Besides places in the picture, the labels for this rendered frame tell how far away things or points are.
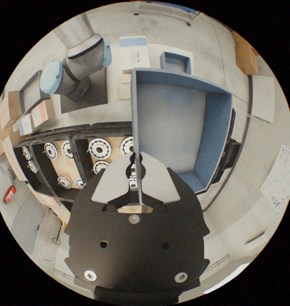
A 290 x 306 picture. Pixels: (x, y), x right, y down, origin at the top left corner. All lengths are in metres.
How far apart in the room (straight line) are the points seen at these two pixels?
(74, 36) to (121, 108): 0.41
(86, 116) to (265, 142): 2.99
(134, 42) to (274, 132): 2.73
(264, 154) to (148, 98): 2.77
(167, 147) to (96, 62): 0.31
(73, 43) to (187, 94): 0.30
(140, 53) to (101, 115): 0.37
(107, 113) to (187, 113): 0.43
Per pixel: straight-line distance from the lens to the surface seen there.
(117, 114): 0.54
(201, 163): 0.24
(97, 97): 0.51
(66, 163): 0.61
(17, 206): 3.59
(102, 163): 0.47
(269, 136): 2.78
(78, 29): 0.31
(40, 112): 0.71
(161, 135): 0.18
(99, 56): 0.34
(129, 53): 0.51
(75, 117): 0.62
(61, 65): 0.37
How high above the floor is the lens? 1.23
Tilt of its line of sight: 60 degrees down
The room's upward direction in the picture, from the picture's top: 165 degrees clockwise
